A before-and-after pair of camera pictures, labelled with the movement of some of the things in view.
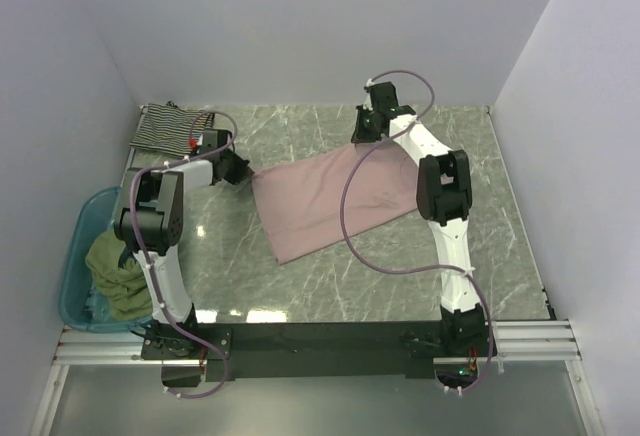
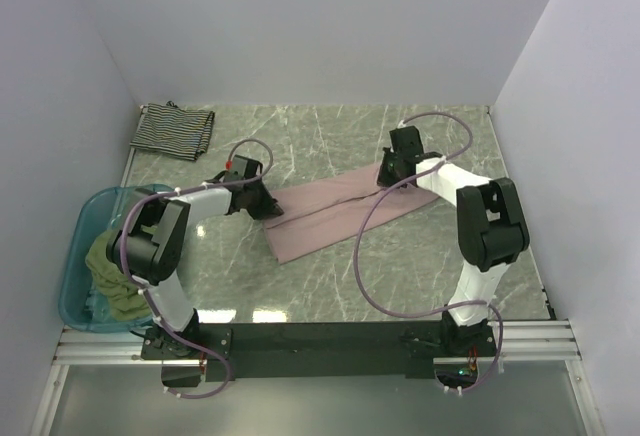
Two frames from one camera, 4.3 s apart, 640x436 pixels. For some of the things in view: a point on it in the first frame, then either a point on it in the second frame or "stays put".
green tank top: x=122 y=286 stays put
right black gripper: x=358 y=135 -> x=383 y=179
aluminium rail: x=79 y=347 stays put
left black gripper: x=243 y=170 -> x=269 y=207
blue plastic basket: x=80 y=306 stays put
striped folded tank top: x=168 y=129 stays put
